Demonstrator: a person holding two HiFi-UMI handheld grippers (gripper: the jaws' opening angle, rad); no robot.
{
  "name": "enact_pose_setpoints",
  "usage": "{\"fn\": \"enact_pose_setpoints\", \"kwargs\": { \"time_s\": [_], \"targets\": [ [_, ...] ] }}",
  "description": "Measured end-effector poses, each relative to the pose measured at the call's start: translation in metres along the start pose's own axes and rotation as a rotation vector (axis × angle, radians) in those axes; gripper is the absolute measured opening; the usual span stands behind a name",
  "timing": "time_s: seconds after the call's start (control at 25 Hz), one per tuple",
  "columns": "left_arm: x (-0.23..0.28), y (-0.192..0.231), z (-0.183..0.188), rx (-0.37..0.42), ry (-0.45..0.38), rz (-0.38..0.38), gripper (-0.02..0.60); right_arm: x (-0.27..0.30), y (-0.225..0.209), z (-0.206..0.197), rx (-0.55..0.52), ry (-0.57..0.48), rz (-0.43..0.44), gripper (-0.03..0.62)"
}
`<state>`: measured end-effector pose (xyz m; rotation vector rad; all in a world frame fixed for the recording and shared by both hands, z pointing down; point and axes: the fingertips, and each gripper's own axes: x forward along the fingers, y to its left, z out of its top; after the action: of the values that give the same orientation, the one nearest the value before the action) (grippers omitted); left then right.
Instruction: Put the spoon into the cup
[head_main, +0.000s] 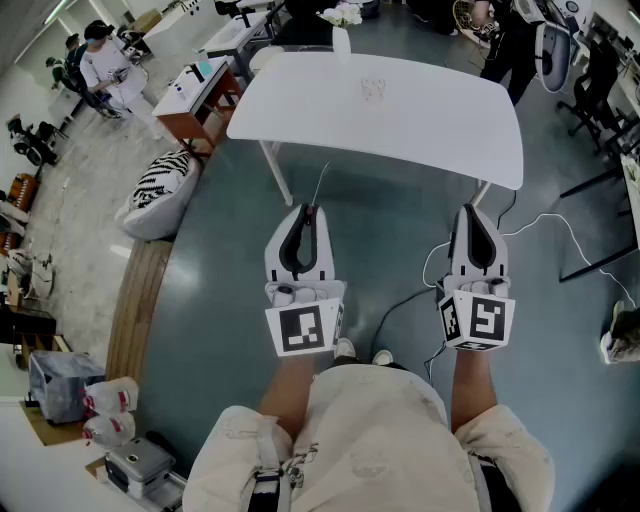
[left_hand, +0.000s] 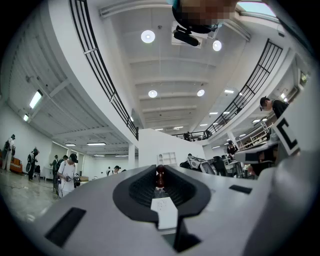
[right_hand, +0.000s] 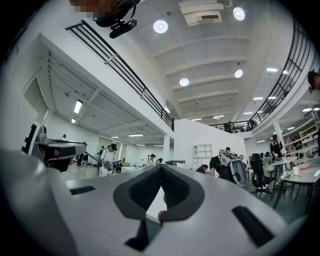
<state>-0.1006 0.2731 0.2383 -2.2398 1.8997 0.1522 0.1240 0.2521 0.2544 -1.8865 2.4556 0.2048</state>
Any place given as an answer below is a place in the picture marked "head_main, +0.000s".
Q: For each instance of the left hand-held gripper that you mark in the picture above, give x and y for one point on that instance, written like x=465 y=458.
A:
x=300 y=325

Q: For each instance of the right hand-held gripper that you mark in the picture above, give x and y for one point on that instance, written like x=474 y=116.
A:
x=480 y=320

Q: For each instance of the clear glass cup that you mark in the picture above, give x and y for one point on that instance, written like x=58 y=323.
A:
x=372 y=92

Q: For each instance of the person's right forearm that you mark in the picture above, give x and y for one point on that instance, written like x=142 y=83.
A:
x=472 y=390

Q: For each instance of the person's left forearm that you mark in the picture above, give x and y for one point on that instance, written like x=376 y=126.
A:
x=287 y=395

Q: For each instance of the person's white shoe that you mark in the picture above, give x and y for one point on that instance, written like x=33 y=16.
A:
x=382 y=357
x=345 y=348

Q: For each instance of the striped beanbag cushion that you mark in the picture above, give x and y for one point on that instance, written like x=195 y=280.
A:
x=160 y=200

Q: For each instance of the white table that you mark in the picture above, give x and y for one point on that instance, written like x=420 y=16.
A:
x=400 y=125

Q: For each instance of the wooden platform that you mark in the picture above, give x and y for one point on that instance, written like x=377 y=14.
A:
x=135 y=310

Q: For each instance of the person's cream shirt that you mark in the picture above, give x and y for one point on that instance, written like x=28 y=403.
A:
x=375 y=425

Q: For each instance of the white-top wooden desk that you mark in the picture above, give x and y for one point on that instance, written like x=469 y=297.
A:
x=185 y=95

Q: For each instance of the white round stool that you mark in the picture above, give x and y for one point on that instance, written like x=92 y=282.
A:
x=265 y=59

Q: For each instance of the black office chair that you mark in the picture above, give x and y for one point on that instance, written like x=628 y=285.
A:
x=595 y=95

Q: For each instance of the white vase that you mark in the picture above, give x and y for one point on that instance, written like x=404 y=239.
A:
x=341 y=45

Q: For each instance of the white desk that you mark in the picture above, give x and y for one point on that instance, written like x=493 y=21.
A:
x=232 y=35

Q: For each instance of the wicker chair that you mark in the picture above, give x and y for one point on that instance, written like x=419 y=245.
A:
x=462 y=17

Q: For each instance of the clear plastic bag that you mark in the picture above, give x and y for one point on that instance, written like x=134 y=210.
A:
x=107 y=430
x=110 y=395

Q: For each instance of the white flowers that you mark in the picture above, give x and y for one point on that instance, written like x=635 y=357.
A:
x=345 y=15

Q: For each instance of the grey equipment case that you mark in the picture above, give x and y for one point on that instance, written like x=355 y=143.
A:
x=140 y=462

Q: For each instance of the blue-grey wrapped box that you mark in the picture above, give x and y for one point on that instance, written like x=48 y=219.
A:
x=60 y=385

